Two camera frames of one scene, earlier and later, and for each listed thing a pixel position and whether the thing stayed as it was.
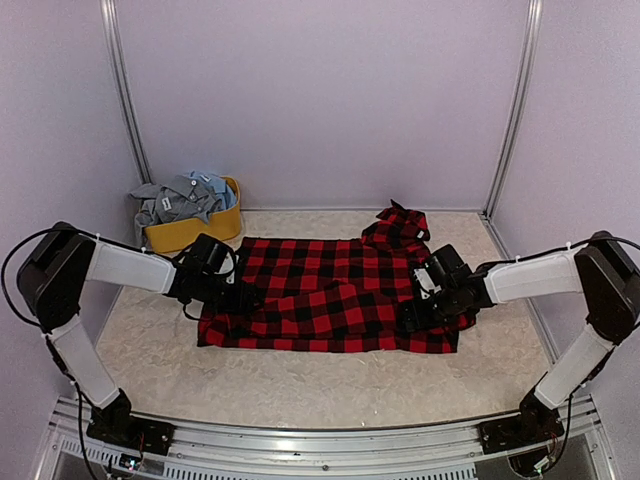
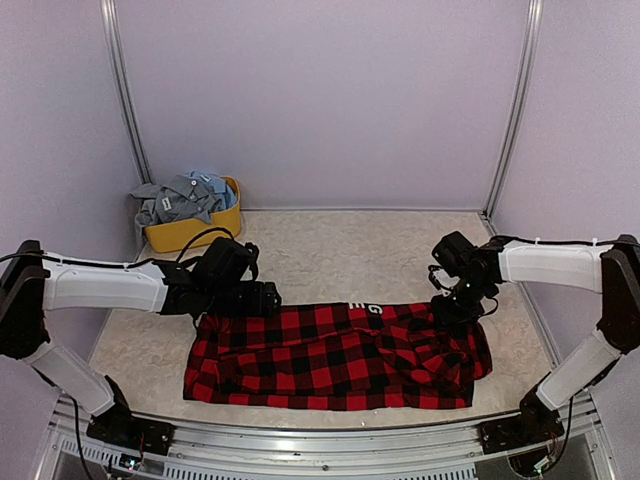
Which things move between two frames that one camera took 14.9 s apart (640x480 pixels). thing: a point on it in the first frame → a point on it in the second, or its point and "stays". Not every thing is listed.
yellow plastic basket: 171,235 stays
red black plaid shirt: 332,294 → 339,357
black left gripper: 242,301 stays
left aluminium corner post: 117,51 stays
